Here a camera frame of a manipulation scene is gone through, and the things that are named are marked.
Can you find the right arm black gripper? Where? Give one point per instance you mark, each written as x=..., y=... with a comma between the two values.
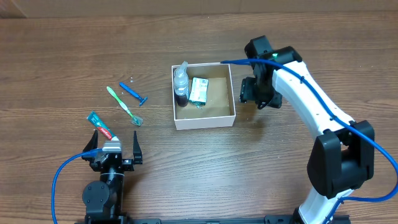
x=250, y=95

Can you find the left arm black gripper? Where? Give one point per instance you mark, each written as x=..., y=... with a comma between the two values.
x=129, y=163

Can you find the green white soap packet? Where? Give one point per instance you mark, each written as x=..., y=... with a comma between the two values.
x=198, y=94

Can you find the clear bottle with dark liquid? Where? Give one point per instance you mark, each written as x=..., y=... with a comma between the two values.
x=181, y=85

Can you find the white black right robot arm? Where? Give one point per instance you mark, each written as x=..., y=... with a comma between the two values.
x=340, y=161

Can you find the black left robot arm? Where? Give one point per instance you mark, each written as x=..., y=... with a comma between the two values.
x=104, y=198

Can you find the green toothbrush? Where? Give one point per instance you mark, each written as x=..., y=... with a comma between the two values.
x=136, y=120

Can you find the green red toothpaste tube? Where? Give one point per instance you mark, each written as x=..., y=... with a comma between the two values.
x=94, y=119

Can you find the white cardboard box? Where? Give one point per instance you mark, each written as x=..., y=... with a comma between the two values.
x=210, y=99

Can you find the blue disposable razor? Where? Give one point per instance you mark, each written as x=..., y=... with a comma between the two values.
x=133, y=93

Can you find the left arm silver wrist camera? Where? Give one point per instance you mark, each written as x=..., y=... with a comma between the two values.
x=112, y=146

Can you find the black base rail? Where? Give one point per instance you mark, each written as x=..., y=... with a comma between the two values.
x=268, y=219

